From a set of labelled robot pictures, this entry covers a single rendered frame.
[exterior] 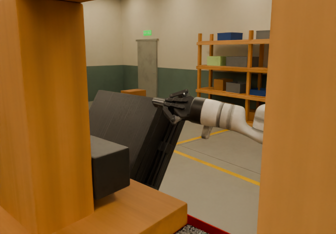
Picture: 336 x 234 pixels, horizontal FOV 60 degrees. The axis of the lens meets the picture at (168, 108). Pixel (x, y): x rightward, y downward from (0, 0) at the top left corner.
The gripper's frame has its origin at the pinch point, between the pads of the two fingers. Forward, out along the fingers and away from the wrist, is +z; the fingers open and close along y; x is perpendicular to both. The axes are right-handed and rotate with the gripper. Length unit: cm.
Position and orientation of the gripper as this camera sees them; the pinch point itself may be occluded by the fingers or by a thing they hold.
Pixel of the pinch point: (158, 102)
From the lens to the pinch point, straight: 86.8
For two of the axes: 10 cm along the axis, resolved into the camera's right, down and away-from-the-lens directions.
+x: 1.5, 6.5, 7.5
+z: -9.2, -1.9, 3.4
